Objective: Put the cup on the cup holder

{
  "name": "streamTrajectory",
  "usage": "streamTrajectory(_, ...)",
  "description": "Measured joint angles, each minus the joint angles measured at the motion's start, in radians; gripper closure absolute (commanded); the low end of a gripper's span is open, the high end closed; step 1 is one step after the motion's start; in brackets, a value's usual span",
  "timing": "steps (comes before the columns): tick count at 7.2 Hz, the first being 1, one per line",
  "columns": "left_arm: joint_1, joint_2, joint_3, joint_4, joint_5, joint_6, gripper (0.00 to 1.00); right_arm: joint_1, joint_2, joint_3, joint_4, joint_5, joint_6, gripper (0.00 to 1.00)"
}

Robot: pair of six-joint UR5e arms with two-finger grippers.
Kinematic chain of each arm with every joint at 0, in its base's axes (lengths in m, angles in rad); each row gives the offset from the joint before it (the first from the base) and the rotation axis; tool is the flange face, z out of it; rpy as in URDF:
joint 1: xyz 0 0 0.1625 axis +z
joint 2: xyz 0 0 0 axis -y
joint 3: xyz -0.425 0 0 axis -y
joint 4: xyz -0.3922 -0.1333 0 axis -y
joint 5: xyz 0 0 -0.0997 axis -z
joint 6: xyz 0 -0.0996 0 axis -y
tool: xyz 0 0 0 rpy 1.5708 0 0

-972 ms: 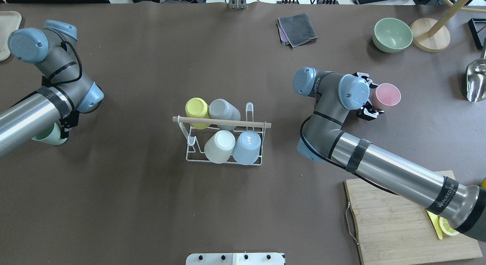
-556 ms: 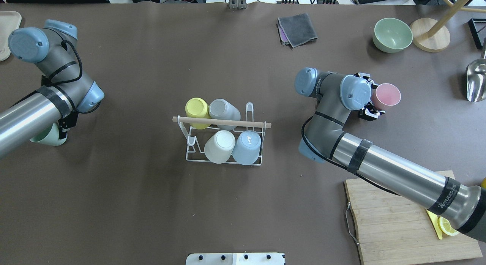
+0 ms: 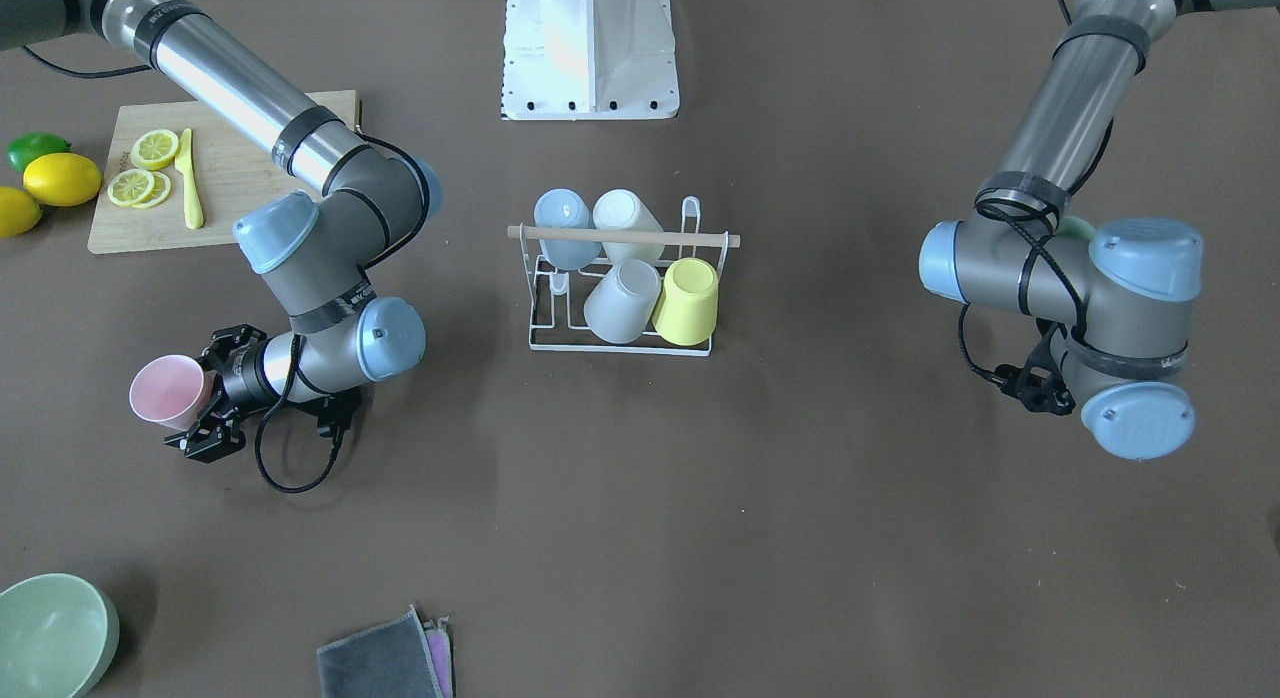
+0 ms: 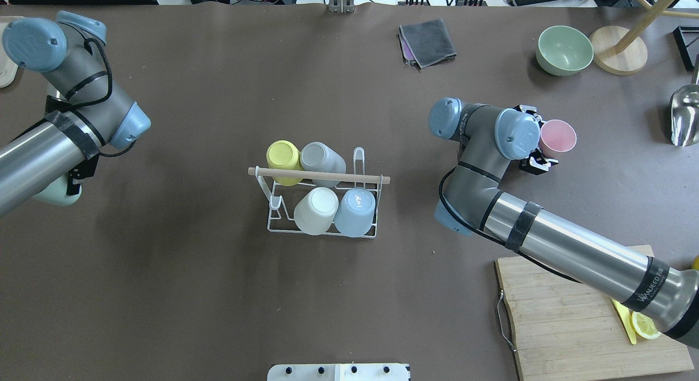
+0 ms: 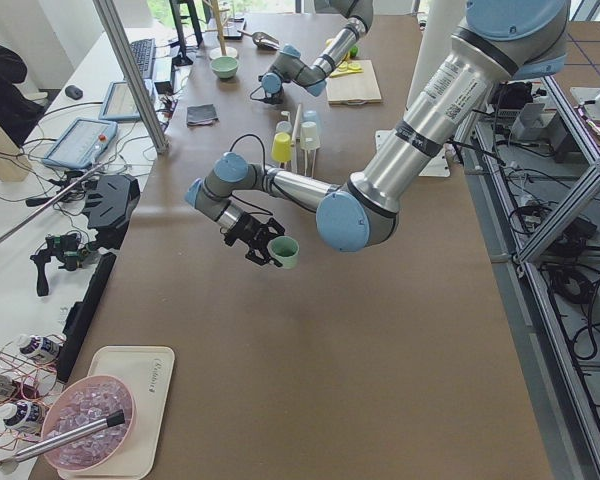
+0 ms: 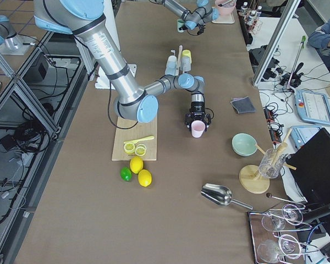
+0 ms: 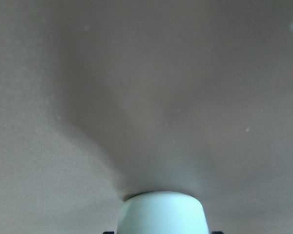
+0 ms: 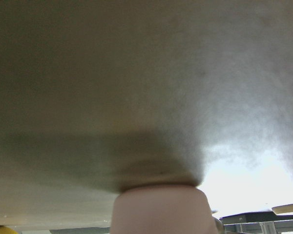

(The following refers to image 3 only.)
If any green lime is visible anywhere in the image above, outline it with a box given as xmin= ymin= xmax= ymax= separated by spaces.
xmin=6 ymin=132 xmax=70 ymax=174

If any yellow cup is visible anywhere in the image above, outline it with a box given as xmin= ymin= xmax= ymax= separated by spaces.
xmin=652 ymin=257 xmax=719 ymax=346

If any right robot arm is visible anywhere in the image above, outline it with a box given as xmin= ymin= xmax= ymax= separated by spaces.
xmin=3 ymin=0 xmax=440 ymax=464

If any bamboo cutting board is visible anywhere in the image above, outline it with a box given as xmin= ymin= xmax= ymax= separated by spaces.
xmin=88 ymin=101 xmax=319 ymax=254

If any grey cup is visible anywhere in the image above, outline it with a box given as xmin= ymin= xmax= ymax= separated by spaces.
xmin=584 ymin=259 xmax=660 ymax=345

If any white wire cup rack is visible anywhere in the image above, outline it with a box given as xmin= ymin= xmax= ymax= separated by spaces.
xmin=507 ymin=190 xmax=741 ymax=356

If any green cup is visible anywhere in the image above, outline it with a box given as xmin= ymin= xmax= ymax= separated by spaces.
xmin=1055 ymin=215 xmax=1096 ymax=243

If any pink cup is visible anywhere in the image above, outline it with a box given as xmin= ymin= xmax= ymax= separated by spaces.
xmin=128 ymin=353 xmax=214 ymax=432

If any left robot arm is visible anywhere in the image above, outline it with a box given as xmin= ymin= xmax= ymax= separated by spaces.
xmin=918 ymin=0 xmax=1277 ymax=461

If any green bowl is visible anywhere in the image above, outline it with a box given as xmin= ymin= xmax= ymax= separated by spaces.
xmin=1 ymin=572 xmax=120 ymax=697

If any white cup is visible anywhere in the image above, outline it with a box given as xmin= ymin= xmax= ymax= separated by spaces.
xmin=591 ymin=190 xmax=666 ymax=266

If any yellow lemon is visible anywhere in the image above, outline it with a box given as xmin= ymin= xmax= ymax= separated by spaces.
xmin=0 ymin=186 xmax=44 ymax=239
xmin=22 ymin=152 xmax=102 ymax=207

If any grey folded cloth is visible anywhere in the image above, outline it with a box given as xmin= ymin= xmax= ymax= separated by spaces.
xmin=316 ymin=607 xmax=456 ymax=697

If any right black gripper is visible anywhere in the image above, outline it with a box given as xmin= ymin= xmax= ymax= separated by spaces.
xmin=164 ymin=325 xmax=269 ymax=464

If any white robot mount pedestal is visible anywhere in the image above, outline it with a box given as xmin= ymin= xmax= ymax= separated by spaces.
xmin=500 ymin=0 xmax=681 ymax=120

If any yellow plastic knife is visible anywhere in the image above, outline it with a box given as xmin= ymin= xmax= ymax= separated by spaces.
xmin=174 ymin=127 xmax=205 ymax=231

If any lemon slice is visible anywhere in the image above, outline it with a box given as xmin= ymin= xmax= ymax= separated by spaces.
xmin=105 ymin=168 xmax=157 ymax=207
xmin=132 ymin=172 xmax=173 ymax=209
xmin=128 ymin=129 xmax=180 ymax=172

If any light blue cup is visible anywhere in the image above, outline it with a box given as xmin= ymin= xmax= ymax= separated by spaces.
xmin=532 ymin=188 xmax=603 ymax=272

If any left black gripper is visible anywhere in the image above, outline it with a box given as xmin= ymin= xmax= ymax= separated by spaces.
xmin=1007 ymin=328 xmax=1076 ymax=416

